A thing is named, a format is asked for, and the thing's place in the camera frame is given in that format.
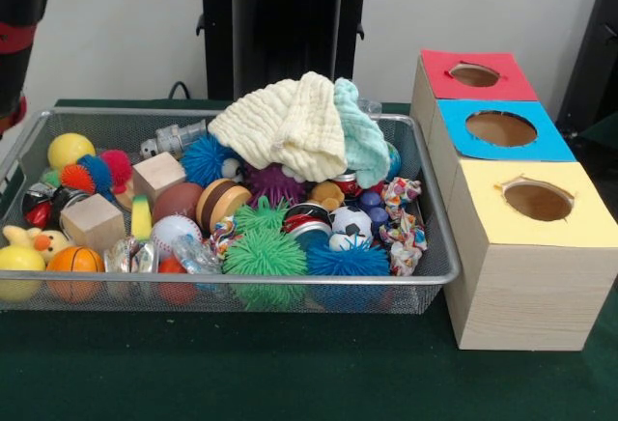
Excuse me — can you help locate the small orange basketball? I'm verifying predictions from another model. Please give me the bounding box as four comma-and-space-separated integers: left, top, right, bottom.
46, 245, 106, 302

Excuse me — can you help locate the yellow foam ball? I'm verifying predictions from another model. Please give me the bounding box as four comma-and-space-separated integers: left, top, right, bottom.
0, 245, 47, 302

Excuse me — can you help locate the multicoloured spiky caterpillar toy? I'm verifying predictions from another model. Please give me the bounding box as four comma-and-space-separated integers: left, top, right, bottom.
41, 149, 132, 196

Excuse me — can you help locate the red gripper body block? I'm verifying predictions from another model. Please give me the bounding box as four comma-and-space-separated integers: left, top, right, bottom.
0, 95, 29, 136

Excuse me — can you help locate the large green spiky ball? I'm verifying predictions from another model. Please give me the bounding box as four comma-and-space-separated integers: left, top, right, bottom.
222, 227, 310, 310

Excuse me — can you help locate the shallow wire mesh bin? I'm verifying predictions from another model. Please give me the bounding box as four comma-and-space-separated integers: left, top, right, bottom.
0, 105, 463, 316

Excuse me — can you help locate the blue spiky ball with eyes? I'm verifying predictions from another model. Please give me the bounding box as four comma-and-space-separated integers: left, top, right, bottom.
304, 237, 391, 309

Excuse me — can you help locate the small soccer ball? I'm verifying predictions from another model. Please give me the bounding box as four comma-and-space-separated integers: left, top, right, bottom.
328, 205, 374, 251

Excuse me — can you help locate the cream white waffle cloth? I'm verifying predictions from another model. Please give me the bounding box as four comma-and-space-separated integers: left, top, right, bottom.
207, 71, 348, 183

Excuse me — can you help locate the yellow duck plush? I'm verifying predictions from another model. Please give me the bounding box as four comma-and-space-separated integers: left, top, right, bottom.
2, 225, 76, 263

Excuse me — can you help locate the plain wooden cube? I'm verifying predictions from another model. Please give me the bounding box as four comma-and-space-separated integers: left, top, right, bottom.
132, 151, 187, 203

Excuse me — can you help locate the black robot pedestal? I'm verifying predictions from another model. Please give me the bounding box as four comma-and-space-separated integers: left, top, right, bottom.
185, 0, 390, 103

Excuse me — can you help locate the black upright panel stand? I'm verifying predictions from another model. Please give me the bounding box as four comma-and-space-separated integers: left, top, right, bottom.
554, 0, 618, 127

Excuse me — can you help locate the dark green side tablecloth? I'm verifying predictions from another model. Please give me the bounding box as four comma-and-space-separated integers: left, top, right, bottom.
554, 112, 618, 200

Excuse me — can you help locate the toy hamburger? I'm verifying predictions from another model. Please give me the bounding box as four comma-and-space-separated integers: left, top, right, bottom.
195, 177, 253, 232

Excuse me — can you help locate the light blue cloth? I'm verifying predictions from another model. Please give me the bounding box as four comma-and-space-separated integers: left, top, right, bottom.
332, 76, 391, 189

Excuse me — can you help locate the wooden box with three holes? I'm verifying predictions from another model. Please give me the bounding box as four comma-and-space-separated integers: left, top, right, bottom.
408, 48, 618, 352

